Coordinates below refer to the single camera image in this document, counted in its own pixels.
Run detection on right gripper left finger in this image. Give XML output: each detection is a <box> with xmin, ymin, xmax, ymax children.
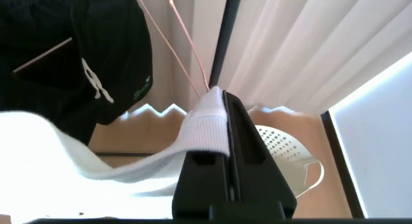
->
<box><xmin>172</xmin><ymin>149</ymin><xmax>232</xmax><ymax>219</ymax></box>

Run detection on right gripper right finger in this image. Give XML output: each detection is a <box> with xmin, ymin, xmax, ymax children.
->
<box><xmin>222</xmin><ymin>90</ymin><xmax>297</xmax><ymax>218</ymax></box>

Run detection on pink clothes hanger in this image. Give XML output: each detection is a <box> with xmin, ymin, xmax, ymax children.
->
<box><xmin>133</xmin><ymin>0</ymin><xmax>212</xmax><ymax>98</ymax></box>
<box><xmin>12</xmin><ymin>37</ymin><xmax>73</xmax><ymax>73</ymax></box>

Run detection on black shorts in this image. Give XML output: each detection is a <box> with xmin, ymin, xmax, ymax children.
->
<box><xmin>0</xmin><ymin>0</ymin><xmax>154</xmax><ymax>146</ymax></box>

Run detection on white garment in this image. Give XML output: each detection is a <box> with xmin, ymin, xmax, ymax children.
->
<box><xmin>0</xmin><ymin>86</ymin><xmax>231</xmax><ymax>220</ymax></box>

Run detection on white laundry basket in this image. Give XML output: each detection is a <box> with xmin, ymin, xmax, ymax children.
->
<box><xmin>254</xmin><ymin>124</ymin><xmax>325</xmax><ymax>199</ymax></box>

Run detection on black clothes rack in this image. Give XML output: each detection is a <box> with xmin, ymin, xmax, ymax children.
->
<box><xmin>95</xmin><ymin>0</ymin><xmax>245</xmax><ymax>157</ymax></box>

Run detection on beige curtain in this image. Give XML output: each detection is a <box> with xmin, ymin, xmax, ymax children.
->
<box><xmin>128</xmin><ymin>0</ymin><xmax>412</xmax><ymax>115</ymax></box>

